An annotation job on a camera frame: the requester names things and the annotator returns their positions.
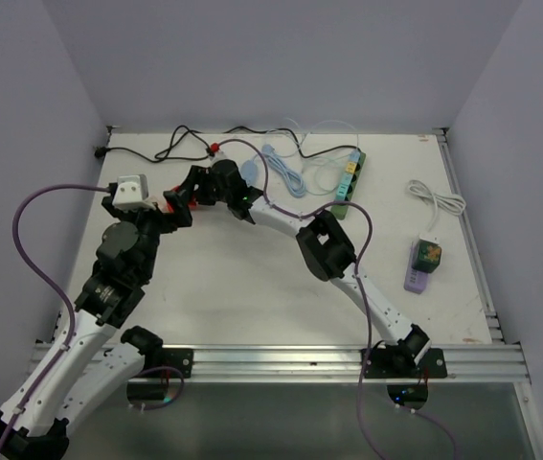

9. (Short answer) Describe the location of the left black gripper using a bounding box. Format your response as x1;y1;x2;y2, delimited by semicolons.
103;190;192;280

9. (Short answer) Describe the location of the red cube socket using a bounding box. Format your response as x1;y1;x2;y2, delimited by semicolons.
162;185;197;214

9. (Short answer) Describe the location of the green power strip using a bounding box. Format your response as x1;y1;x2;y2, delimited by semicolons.
330;149;367;220

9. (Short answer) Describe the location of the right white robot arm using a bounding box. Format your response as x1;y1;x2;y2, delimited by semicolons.
163;159;431;377

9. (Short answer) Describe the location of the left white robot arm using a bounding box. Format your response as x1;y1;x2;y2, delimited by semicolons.
0;182;192;459

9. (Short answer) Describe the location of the green cube socket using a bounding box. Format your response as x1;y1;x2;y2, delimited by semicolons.
411;239;442;274

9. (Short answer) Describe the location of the purple power strip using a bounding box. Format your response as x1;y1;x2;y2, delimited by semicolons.
403;243;428;294

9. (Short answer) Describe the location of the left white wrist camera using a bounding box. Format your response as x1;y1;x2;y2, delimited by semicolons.
112;174;150;212

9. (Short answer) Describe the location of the black power cord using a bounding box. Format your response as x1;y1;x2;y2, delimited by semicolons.
92;125;356;164

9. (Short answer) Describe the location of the light blue strip cord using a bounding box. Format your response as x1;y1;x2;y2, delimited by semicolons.
251;142;308;198

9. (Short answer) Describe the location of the white charging cable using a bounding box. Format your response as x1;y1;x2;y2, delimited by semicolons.
264;117;363;167

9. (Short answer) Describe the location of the left black mount plate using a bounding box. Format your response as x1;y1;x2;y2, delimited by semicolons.
137;347;194;379

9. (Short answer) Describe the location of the black mount plate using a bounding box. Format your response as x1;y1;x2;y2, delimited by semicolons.
360;342;448;380
137;347;194;379

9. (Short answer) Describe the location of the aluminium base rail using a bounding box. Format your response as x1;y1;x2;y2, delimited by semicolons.
164;344;530;384

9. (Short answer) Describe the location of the white coiled power cord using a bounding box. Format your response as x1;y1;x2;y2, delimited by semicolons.
406;179;467;239

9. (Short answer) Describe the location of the right black mount plate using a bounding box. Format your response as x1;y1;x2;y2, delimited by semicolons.
360;342;448;380

